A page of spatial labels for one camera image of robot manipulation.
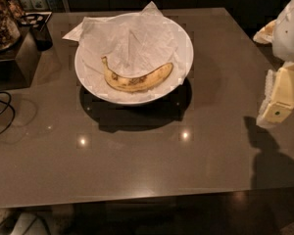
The yellow spotted banana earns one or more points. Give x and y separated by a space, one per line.
136 84

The black cup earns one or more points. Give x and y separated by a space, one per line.
37 24

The glass jar with snacks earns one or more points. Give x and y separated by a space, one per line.
9 30

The white bowl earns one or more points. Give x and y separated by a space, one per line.
134 59

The white paper towel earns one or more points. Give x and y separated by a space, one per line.
130 46

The dark box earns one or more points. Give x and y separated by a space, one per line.
18 64

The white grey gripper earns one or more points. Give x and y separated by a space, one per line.
290 33

